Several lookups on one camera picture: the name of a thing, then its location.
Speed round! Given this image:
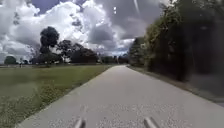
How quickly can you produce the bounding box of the distant line of trees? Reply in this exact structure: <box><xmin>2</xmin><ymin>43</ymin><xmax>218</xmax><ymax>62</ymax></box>
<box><xmin>29</xmin><ymin>39</ymin><xmax>130</xmax><ymax>65</ymax></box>

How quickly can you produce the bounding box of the grey paved path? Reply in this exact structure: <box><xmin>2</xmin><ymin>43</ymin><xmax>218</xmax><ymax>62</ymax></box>
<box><xmin>14</xmin><ymin>64</ymin><xmax>224</xmax><ymax>128</ymax></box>

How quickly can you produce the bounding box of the grass verge strip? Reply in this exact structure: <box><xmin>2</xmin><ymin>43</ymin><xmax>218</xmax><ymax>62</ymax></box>
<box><xmin>126</xmin><ymin>65</ymin><xmax>224</xmax><ymax>104</ymax></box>

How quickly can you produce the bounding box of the robot's own part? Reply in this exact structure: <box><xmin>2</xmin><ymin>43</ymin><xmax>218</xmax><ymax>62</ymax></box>
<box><xmin>143</xmin><ymin>116</ymin><xmax>158</xmax><ymax>128</ymax></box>
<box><xmin>74</xmin><ymin>117</ymin><xmax>87</xmax><ymax>128</ymax></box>

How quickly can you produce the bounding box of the tall dark tree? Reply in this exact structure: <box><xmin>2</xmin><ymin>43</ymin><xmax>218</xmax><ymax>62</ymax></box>
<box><xmin>38</xmin><ymin>26</ymin><xmax>61</xmax><ymax>64</ymax></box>

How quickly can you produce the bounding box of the row of dense trees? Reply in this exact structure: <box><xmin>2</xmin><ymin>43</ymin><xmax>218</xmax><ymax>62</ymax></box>
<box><xmin>127</xmin><ymin>0</ymin><xmax>224</xmax><ymax>98</ymax></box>

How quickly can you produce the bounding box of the green grass field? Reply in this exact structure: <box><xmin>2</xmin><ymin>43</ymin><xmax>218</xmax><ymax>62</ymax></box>
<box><xmin>0</xmin><ymin>64</ymin><xmax>116</xmax><ymax>128</ymax></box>

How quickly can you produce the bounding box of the small round tree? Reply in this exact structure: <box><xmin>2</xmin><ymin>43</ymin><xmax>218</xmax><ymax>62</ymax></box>
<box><xmin>3</xmin><ymin>55</ymin><xmax>18</xmax><ymax>66</ymax></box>

